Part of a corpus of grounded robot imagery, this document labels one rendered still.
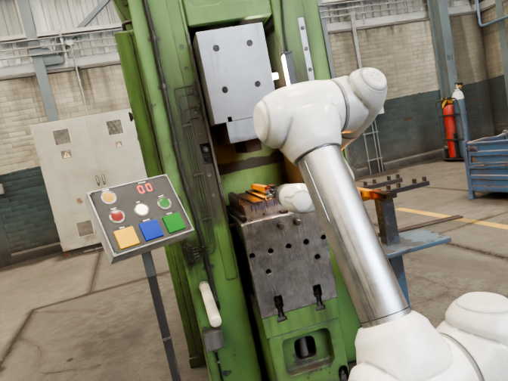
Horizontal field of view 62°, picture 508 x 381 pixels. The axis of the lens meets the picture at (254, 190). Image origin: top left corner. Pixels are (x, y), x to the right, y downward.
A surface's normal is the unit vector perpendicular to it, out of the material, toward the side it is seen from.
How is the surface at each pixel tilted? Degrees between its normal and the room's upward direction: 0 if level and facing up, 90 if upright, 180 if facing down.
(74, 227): 90
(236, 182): 90
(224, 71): 90
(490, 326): 55
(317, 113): 70
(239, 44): 90
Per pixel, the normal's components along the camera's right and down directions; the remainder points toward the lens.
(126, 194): 0.42, -0.50
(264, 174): 0.21, 0.08
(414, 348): 0.07, -0.39
